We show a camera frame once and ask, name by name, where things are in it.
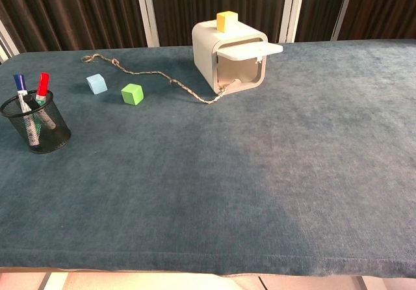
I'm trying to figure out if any black cap whiteboard marker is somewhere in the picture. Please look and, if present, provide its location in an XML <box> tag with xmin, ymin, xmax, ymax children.
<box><xmin>24</xmin><ymin>95</ymin><xmax>57</xmax><ymax>131</ymax></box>

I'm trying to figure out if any white partition frame post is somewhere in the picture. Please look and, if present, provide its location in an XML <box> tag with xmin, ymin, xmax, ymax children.
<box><xmin>0</xmin><ymin>20</ymin><xmax>21</xmax><ymax>64</ymax></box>
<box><xmin>278</xmin><ymin>0</ymin><xmax>307</xmax><ymax>44</ymax></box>
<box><xmin>330</xmin><ymin>0</ymin><xmax>358</xmax><ymax>41</ymax></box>
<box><xmin>134</xmin><ymin>0</ymin><xmax>161</xmax><ymax>47</ymax></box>

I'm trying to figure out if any green cube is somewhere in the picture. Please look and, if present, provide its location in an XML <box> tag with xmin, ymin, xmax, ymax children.
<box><xmin>120</xmin><ymin>83</ymin><xmax>144</xmax><ymax>106</ymax></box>

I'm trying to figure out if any blue cap whiteboard marker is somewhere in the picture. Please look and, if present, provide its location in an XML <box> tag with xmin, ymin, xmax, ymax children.
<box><xmin>13</xmin><ymin>73</ymin><xmax>40</xmax><ymax>148</ymax></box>

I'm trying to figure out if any red cap whiteboard marker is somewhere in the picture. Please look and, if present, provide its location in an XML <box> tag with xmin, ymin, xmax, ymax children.
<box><xmin>32</xmin><ymin>72</ymin><xmax>51</xmax><ymax>138</ymax></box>

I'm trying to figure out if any black pen cup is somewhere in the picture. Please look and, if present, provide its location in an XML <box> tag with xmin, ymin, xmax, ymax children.
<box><xmin>0</xmin><ymin>90</ymin><xmax>72</xmax><ymax>154</ymax></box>

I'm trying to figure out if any light blue cube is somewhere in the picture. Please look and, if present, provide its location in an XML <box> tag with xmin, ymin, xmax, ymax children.
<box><xmin>86</xmin><ymin>73</ymin><xmax>109</xmax><ymax>95</ymax></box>

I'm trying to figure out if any blue table cloth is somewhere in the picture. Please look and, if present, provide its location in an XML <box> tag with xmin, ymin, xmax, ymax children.
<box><xmin>0</xmin><ymin>38</ymin><xmax>416</xmax><ymax>278</ymax></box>

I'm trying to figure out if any white box with flap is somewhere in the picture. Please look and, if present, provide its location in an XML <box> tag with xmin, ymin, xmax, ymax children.
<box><xmin>191</xmin><ymin>20</ymin><xmax>284</xmax><ymax>96</ymax></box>

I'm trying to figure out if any braided beige rope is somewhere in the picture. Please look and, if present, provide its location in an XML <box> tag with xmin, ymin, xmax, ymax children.
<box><xmin>81</xmin><ymin>53</ymin><xmax>243</xmax><ymax>105</ymax></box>

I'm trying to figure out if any yellow cube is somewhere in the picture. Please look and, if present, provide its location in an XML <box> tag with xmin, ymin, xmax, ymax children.
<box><xmin>216</xmin><ymin>10</ymin><xmax>239</xmax><ymax>33</ymax></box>

